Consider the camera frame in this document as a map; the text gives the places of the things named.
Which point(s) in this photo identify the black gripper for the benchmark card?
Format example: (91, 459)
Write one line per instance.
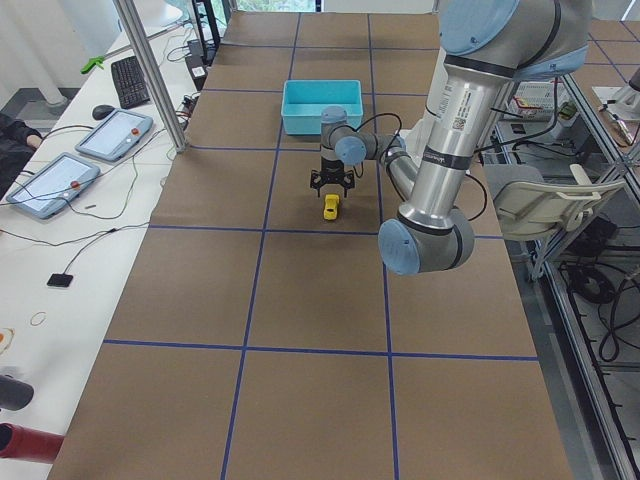
(330, 167)

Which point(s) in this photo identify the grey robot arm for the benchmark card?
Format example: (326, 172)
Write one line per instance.
(487, 44)

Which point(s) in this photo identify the aluminium frame post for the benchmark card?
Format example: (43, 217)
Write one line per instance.
(135, 31)

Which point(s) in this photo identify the teach pendant tablet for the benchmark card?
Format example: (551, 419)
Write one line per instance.
(55, 186)
(115, 135)

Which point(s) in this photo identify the black keyboard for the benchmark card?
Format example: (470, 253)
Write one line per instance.
(129, 82)

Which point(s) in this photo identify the yellow beetle toy car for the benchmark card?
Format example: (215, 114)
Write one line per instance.
(331, 207)

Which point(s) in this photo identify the small black square pad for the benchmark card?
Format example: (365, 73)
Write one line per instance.
(59, 280)

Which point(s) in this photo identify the near teach pendant tablet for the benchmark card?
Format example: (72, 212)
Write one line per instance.
(55, 186)

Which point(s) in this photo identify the light blue plastic bin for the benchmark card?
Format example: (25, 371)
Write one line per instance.
(304, 101)

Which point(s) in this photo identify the far teach pendant tablet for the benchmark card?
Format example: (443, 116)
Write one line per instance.
(115, 135)

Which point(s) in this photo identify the black computer mouse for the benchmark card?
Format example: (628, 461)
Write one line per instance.
(101, 111)

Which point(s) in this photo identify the red cylinder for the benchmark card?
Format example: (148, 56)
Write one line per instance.
(22, 443)

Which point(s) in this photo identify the white chair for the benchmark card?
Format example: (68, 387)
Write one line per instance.
(529, 208)

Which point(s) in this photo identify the black cylinder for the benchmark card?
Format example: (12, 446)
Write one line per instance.
(15, 394)

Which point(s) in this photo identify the green plastic clamp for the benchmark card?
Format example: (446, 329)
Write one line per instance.
(93, 62)

